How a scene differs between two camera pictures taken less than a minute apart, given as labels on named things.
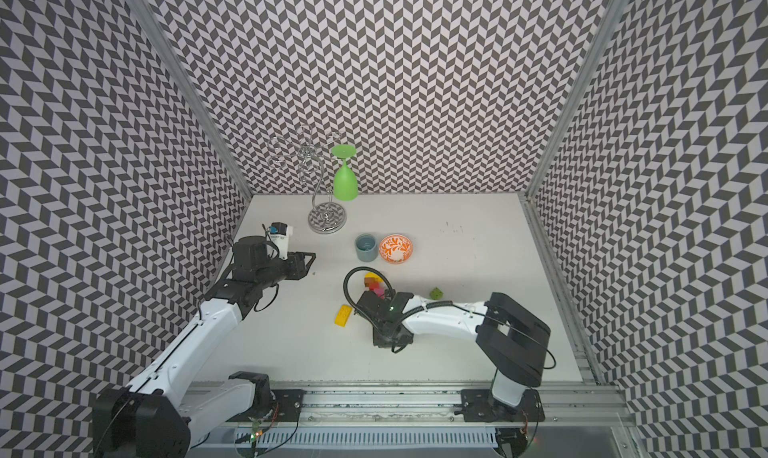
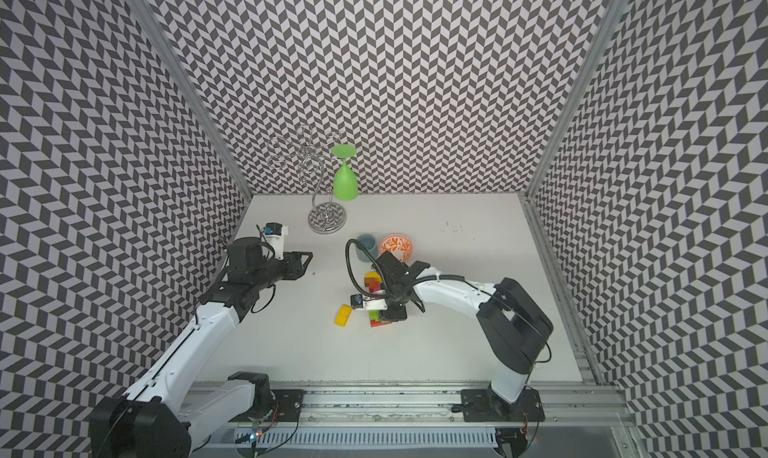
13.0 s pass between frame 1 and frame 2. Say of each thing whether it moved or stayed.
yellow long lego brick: stayed
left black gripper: stayed
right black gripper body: moved
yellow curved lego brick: stayed
